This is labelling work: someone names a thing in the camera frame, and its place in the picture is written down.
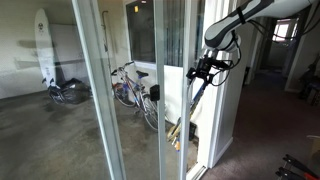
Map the black door latch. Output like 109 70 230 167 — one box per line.
149 84 161 102

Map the red bicycle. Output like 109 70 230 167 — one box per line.
110 60 159 132

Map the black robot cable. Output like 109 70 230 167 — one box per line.
213 9 320 88

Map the dark furniture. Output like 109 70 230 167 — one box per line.
297 53 320 108

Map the white door handle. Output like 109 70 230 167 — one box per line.
185 78 195 106

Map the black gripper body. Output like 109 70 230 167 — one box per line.
195 54 218 79

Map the dark window white frame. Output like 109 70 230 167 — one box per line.
124 0 206 68

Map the thin grey wall pipe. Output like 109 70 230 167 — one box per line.
101 9 112 79

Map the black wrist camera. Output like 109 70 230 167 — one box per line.
209 58 234 71

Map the black dustpan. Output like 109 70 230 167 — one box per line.
187 121 198 141

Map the white framed screen door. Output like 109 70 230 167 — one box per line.
153 0 168 180

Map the white framed sliding glass door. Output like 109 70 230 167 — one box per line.
69 0 198 180

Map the bright hallway window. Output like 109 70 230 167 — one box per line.
272 18 299 43

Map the black orange bar clamp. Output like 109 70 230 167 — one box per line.
282 153 320 180
274 166 311 180

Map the white surfboard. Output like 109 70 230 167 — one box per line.
34 8 58 89

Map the black bag pile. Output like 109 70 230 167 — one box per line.
41 77 93 106

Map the fixed glass door panel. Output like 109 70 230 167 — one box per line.
0 0 127 180

